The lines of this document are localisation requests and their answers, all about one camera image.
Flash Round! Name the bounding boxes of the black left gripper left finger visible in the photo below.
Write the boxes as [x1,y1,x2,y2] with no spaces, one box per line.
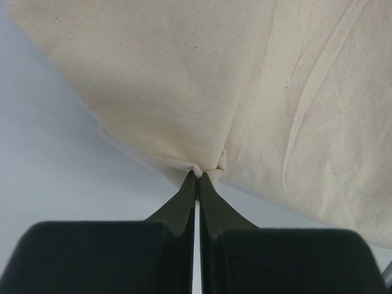
[1,173,197,293]

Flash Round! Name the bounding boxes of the beige cloth mat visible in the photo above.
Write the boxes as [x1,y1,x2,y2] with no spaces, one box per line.
[6,1,391,248]

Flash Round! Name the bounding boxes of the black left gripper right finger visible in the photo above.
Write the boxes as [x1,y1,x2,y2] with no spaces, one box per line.
[198,174,388,293]

